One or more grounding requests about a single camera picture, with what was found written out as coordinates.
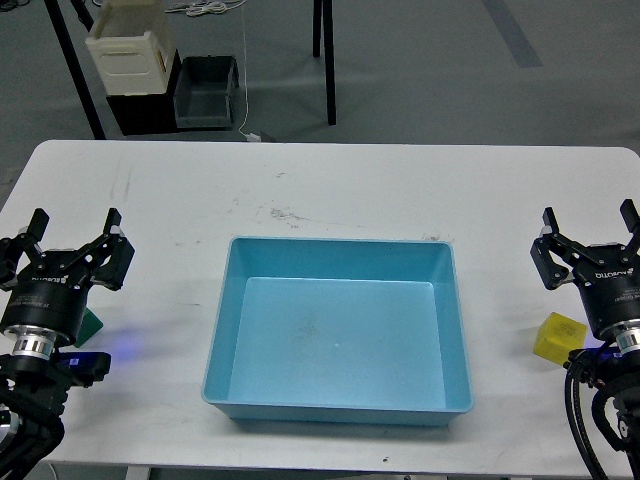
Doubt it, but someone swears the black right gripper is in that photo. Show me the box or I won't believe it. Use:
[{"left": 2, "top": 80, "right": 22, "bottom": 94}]
[{"left": 530, "top": 198, "right": 640, "bottom": 338}]

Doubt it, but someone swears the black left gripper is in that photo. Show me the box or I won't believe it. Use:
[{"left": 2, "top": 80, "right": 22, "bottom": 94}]
[{"left": 1, "top": 208, "right": 135, "bottom": 346}]

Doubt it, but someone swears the green block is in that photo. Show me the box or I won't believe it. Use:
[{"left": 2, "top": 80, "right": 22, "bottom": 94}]
[{"left": 74, "top": 308, "right": 104, "bottom": 348}]

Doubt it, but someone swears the yellow block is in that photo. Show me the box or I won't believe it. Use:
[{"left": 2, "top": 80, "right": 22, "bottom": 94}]
[{"left": 533, "top": 312, "right": 587, "bottom": 366}]

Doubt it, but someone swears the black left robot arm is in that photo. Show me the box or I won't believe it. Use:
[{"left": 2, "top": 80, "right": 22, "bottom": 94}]
[{"left": 1, "top": 208, "right": 135, "bottom": 479}]

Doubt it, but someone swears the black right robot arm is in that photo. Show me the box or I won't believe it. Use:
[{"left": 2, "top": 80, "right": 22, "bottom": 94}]
[{"left": 530, "top": 199, "right": 639, "bottom": 479}]

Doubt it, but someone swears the light blue plastic box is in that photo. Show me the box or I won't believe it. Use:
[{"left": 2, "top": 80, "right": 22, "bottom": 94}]
[{"left": 201, "top": 237, "right": 474, "bottom": 427}]

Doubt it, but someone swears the black table legs center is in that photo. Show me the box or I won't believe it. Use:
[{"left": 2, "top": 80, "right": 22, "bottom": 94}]
[{"left": 312, "top": 0, "right": 337, "bottom": 126}]

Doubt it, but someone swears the black plastic crate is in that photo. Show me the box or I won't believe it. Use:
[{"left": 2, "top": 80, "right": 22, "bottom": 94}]
[{"left": 106, "top": 53, "right": 182, "bottom": 136}]

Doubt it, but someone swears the grey plastic bin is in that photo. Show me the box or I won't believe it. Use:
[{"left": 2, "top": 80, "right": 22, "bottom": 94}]
[{"left": 173, "top": 55, "right": 239, "bottom": 130}]

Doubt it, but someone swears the cream plastic crate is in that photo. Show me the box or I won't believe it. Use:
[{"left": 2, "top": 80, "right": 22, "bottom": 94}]
[{"left": 85, "top": 1, "right": 176, "bottom": 96}]

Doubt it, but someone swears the black table leg left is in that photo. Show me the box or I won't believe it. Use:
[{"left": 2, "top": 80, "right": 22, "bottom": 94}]
[{"left": 44, "top": 0, "right": 106, "bottom": 140}]

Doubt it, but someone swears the white cable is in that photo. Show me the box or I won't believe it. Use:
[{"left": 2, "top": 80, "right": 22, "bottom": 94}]
[{"left": 164, "top": 0, "right": 251, "bottom": 139}]

